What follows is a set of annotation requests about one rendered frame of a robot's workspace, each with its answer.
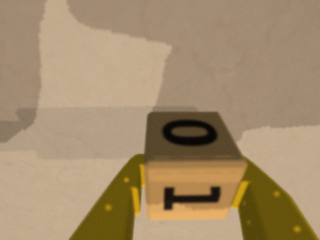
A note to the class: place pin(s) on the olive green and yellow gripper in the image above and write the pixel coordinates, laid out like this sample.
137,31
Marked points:
266,211

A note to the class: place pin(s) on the tan wooden number cube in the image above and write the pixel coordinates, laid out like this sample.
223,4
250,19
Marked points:
192,166

